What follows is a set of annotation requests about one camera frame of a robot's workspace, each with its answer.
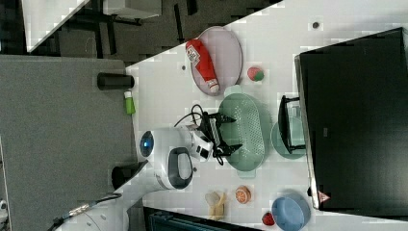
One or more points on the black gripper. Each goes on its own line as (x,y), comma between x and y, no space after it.
(210,127)

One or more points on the mint green plastic strainer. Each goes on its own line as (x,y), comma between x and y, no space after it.
(246,130)

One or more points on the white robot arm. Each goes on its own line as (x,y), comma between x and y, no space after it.
(168,153)

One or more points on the toy orange slice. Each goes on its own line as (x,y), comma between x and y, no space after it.
(243,194)

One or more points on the toy strawberry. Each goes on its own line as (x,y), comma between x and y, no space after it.
(255,74)

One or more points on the teal round plate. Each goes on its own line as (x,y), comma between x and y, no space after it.
(297,138)

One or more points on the red ketchup bottle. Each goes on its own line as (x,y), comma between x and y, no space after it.
(200,58)

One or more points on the pink oval tray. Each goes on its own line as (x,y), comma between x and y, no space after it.
(226,54)

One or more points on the small red toy fruit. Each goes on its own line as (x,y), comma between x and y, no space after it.
(267,219)

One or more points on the green marker pen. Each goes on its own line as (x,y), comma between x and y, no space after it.
(129,103)

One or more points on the blue bowl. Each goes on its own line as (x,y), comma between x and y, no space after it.
(291,212)

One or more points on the dark blue crate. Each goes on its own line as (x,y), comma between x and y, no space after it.
(161,220)

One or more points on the black cup lower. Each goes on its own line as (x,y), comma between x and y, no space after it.
(128,175)

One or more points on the black cylinder upper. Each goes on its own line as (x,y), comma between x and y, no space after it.
(112,81)

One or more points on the large black box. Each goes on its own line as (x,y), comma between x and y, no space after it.
(353,98)

